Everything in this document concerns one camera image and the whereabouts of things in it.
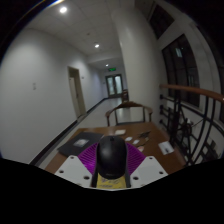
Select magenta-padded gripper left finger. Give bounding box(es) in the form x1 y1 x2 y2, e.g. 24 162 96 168
54 142 100 188

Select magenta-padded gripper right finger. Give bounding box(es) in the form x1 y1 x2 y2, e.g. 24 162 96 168
124 143 169 188

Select black computer mouse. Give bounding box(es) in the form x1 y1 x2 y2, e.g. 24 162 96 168
95 135 129 180

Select black closed laptop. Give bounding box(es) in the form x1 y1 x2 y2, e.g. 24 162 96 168
57 131 104 157

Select white paper sheet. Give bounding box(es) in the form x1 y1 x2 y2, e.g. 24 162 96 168
157 140 175 156

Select wooden armchair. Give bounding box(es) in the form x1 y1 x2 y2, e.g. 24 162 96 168
105 101 154 127

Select white room door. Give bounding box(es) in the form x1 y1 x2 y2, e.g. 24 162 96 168
67 65 87 118

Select black railing with wooden handrail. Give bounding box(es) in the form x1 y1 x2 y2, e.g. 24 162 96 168
159 83 224 166

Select glass double door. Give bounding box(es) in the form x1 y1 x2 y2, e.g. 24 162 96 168
105 73 124 99

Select dark framed window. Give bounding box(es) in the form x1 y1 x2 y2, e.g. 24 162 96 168
161 33 201 108

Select round ceiling lights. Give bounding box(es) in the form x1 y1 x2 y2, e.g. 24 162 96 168
59 5 110 68

